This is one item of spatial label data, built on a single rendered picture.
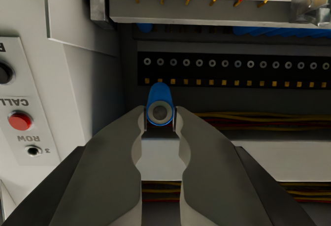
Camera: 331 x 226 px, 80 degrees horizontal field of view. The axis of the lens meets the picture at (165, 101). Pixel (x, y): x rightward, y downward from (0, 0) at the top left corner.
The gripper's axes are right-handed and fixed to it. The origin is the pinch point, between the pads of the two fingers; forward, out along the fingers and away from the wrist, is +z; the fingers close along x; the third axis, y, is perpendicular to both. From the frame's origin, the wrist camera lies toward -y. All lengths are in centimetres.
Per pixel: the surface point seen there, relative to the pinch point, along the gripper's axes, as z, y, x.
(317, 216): 11.9, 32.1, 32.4
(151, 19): 7.6, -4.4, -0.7
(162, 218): 11.6, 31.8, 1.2
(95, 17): 6.8, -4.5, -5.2
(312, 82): 18.0, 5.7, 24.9
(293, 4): 6.4, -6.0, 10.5
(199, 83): 18.1, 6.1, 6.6
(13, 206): 3.4, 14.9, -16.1
